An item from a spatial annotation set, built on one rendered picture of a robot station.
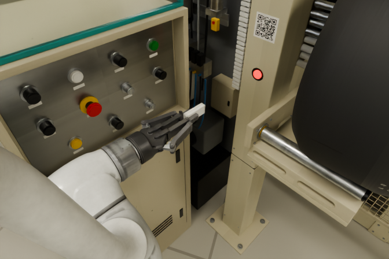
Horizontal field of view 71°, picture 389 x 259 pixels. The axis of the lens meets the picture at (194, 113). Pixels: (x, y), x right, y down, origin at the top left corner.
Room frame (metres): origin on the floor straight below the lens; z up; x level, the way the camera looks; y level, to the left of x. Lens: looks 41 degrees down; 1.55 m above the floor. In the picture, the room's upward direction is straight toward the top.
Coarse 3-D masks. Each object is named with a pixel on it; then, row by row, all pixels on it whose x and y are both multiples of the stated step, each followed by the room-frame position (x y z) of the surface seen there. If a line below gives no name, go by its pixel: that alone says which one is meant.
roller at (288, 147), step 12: (264, 132) 0.64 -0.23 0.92; (276, 132) 0.63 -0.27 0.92; (276, 144) 0.60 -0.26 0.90; (288, 144) 0.58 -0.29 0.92; (300, 156) 0.54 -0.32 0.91; (312, 168) 0.51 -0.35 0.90; (324, 168) 0.49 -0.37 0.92; (336, 180) 0.46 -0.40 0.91; (348, 180) 0.45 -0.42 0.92; (348, 192) 0.43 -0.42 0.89; (360, 192) 0.41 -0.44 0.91
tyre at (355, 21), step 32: (352, 0) 0.51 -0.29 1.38; (384, 0) 0.48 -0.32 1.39; (320, 32) 0.53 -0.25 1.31; (352, 32) 0.46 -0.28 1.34; (384, 32) 0.44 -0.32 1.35; (320, 64) 0.46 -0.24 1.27; (352, 64) 0.43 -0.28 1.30; (384, 64) 0.40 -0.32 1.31; (320, 96) 0.43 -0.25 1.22; (352, 96) 0.40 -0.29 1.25; (384, 96) 0.37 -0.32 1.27; (320, 128) 0.41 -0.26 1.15; (352, 128) 0.38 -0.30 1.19; (384, 128) 0.35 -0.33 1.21; (320, 160) 0.43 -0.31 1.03; (352, 160) 0.36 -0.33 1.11; (384, 160) 0.33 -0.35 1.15; (384, 192) 0.33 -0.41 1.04
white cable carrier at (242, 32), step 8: (248, 0) 0.83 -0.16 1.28; (240, 8) 0.85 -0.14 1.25; (248, 8) 0.83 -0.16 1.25; (240, 16) 0.85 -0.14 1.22; (248, 16) 0.83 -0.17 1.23; (240, 24) 0.84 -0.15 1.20; (240, 32) 0.84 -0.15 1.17; (240, 40) 0.86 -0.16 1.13; (240, 48) 0.83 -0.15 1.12; (240, 56) 0.83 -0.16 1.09; (240, 64) 0.83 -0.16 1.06; (240, 72) 0.83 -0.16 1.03; (240, 80) 0.83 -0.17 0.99
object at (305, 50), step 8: (320, 0) 1.08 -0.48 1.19; (328, 0) 1.17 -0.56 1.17; (336, 0) 1.14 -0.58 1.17; (312, 8) 1.09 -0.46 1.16; (320, 8) 1.07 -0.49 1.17; (328, 8) 1.04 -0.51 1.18; (312, 16) 1.07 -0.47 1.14; (320, 16) 1.04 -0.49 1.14; (312, 24) 1.07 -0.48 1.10; (320, 24) 1.05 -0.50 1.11; (304, 32) 1.08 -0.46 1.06; (312, 32) 1.05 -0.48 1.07; (304, 40) 1.08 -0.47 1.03; (312, 40) 1.06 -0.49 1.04; (304, 48) 1.06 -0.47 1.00; (312, 48) 1.05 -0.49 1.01; (304, 56) 1.06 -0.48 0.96; (296, 64) 1.07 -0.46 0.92; (304, 64) 1.05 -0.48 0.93
